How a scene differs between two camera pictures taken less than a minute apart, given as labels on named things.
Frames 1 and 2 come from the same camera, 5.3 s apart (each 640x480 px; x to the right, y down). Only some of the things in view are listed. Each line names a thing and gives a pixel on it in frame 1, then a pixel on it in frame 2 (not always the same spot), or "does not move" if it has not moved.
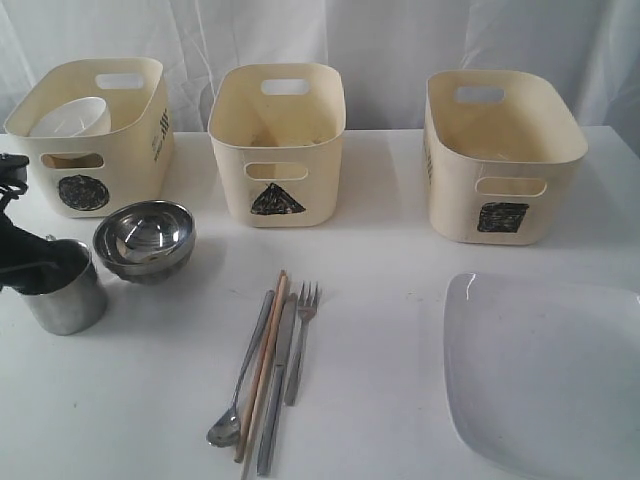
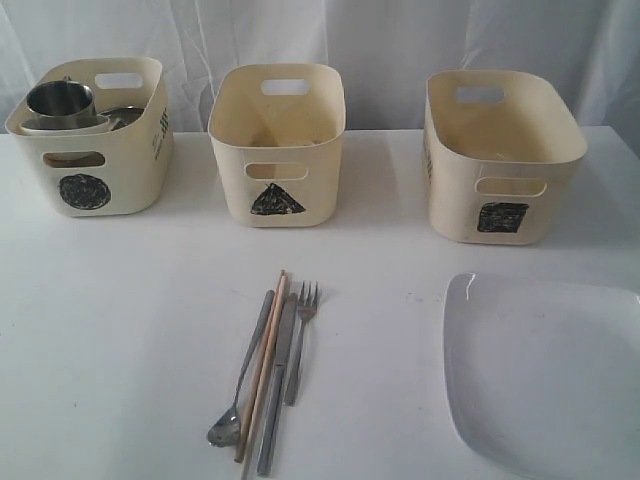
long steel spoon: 225,432 does not move
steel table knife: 284,350 does not move
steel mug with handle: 73,307 to 62,104
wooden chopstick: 265,379 does not move
